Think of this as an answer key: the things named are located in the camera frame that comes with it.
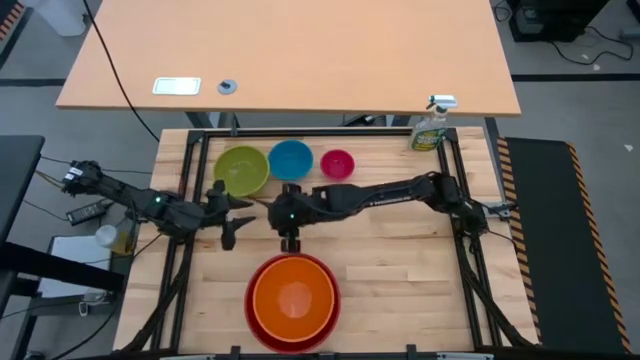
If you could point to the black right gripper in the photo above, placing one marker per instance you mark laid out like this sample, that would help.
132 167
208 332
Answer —
292 212

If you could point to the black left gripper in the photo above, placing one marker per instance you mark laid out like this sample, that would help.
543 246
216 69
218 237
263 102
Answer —
220 210

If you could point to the orange bowl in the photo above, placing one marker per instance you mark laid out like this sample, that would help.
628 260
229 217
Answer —
295 280

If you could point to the green bowl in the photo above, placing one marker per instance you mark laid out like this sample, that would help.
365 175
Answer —
240 167

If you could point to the blue bowl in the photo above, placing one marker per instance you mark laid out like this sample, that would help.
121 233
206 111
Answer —
290 160

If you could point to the small pink bowl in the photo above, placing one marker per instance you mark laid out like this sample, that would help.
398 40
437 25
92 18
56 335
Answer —
337 164

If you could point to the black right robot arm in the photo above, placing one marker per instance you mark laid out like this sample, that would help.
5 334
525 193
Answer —
390 195

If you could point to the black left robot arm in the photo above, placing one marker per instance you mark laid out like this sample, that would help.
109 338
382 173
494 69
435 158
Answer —
125 192

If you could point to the large red bowl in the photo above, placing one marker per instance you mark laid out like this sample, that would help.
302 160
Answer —
292 348

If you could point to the plastic jar with white lid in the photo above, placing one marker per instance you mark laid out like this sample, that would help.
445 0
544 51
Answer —
106 235

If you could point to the white rectangular desk plate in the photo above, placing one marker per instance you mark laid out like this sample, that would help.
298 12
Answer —
176 86

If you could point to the black power adapter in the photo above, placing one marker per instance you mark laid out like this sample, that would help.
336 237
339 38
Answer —
86 213

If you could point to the white flat board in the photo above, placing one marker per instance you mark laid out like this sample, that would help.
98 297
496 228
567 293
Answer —
75 250

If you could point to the tan wooden desk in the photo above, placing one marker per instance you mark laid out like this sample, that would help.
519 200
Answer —
300 50

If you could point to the clear spray bottle green label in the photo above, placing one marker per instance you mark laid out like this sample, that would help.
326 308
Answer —
427 135

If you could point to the black metal stand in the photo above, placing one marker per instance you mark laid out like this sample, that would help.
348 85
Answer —
60 267

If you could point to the black side desk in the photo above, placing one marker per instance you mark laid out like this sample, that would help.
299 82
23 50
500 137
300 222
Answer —
17 175

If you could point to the black mat with hazard stripes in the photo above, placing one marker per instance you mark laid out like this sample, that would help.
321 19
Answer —
550 225

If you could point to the white bin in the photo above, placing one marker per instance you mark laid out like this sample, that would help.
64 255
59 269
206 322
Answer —
60 15

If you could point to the small hazard striped mat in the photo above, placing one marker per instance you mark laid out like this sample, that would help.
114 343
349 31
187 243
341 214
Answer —
10 17

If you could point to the black equipment box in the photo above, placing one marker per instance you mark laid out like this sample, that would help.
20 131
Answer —
550 20

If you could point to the black aluminium table frame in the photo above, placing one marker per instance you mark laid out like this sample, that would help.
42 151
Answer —
325 132

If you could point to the white bracket plate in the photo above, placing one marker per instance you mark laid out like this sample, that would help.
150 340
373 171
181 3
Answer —
180 357
465 356

